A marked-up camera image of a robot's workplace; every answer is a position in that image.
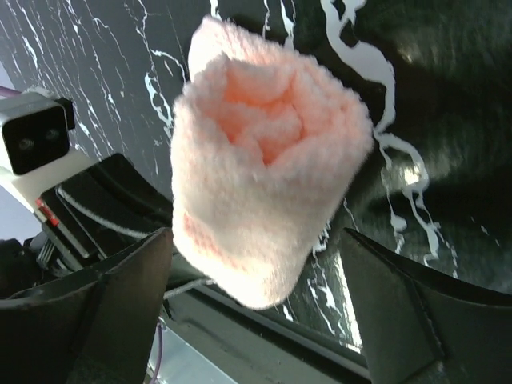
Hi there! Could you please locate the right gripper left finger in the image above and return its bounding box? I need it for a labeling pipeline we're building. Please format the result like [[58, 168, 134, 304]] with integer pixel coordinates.
[[1, 229, 173, 383]]

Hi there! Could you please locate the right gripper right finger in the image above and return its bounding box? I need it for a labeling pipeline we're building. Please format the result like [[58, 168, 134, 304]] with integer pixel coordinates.
[[342, 229, 511, 383]]

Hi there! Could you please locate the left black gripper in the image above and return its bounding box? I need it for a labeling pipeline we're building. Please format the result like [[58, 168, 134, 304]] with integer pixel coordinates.
[[1, 154, 172, 298]]

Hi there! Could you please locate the pink towel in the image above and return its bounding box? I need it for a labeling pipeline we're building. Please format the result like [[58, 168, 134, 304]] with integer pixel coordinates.
[[170, 16, 373, 310]]

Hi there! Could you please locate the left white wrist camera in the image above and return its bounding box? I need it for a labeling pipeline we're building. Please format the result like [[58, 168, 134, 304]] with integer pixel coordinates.
[[1, 86, 94, 213]]

